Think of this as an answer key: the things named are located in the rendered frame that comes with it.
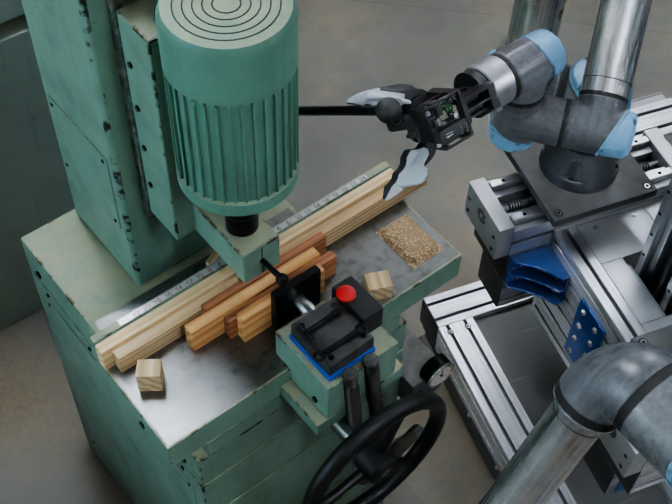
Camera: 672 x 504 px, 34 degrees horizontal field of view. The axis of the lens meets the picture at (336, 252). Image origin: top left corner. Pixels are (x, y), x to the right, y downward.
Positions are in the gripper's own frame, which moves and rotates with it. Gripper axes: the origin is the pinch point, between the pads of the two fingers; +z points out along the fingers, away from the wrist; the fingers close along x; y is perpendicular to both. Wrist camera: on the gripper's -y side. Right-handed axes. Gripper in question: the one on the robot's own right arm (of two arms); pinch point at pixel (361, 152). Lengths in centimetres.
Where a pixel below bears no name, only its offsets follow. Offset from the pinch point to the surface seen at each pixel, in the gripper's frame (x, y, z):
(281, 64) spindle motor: -17.8, 8.2, 10.7
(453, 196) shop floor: 67, -121, -89
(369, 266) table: 26.9, -24.7, -7.1
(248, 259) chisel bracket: 12.2, -18.4, 14.7
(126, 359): 20, -29, 36
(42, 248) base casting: 9, -67, 32
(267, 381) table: 31.6, -18.8, 19.8
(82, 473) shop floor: 74, -113, 39
